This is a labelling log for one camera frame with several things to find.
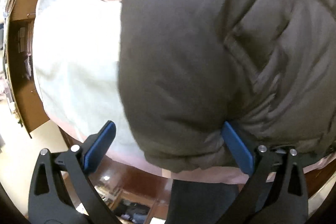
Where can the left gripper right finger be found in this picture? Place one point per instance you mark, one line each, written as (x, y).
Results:
(276, 189)

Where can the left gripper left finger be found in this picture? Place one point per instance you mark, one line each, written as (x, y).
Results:
(60, 189)

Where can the dark brown puffer jacket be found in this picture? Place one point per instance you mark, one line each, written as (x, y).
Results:
(189, 66)

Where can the plaid bed sheet with logo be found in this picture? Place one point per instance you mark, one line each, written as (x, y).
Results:
(76, 54)

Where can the brown wooden wardrobe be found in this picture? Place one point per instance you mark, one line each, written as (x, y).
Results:
(25, 103)

